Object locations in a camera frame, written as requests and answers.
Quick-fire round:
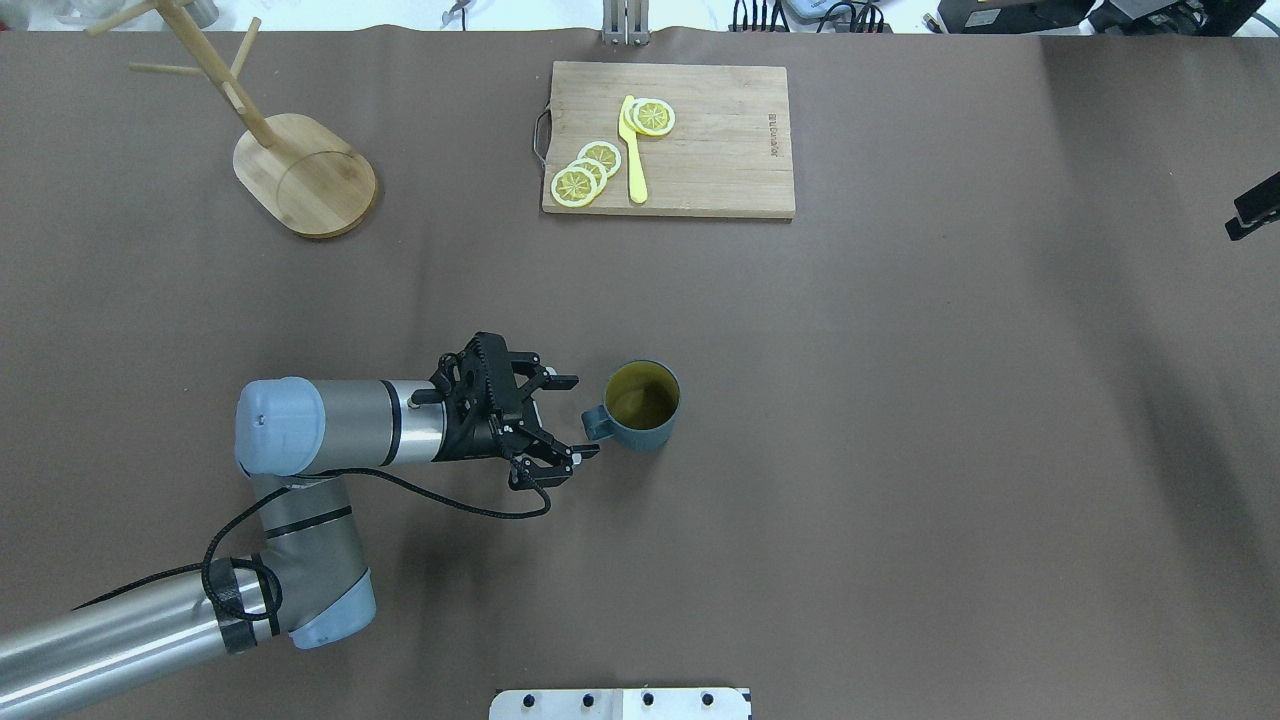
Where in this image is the wooden cutting board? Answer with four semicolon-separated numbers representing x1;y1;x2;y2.
541;61;796;220

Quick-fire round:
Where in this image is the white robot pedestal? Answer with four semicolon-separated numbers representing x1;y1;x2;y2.
488;685;754;719

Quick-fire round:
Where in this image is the yellow toy knife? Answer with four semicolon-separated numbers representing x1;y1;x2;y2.
617;95;649;205

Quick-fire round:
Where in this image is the wooden cup rack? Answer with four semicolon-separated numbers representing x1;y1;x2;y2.
84;1;380;240

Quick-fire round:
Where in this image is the aluminium frame post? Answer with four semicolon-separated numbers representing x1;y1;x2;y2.
602;0;650;47

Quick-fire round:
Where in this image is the lemon slice middle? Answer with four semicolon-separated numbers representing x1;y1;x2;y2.
567;158;611;191

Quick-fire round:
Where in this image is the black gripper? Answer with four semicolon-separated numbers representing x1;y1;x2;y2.
431;332;600;491

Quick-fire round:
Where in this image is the blue-green mug yellow inside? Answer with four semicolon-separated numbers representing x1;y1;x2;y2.
581;359;681;452

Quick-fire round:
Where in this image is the lemon slice on knife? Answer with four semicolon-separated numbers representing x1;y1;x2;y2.
623;97;676;137

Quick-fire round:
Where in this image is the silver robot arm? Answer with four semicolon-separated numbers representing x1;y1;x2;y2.
1;332;599;719

